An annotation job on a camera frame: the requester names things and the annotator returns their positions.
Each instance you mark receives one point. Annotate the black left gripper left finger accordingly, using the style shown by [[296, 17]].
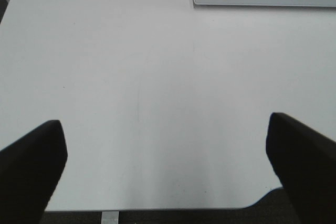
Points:
[[31, 168]]

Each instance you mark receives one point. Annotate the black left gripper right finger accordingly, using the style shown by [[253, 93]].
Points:
[[304, 161]]

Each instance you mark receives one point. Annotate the white table leg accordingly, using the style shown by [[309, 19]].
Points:
[[110, 217]]

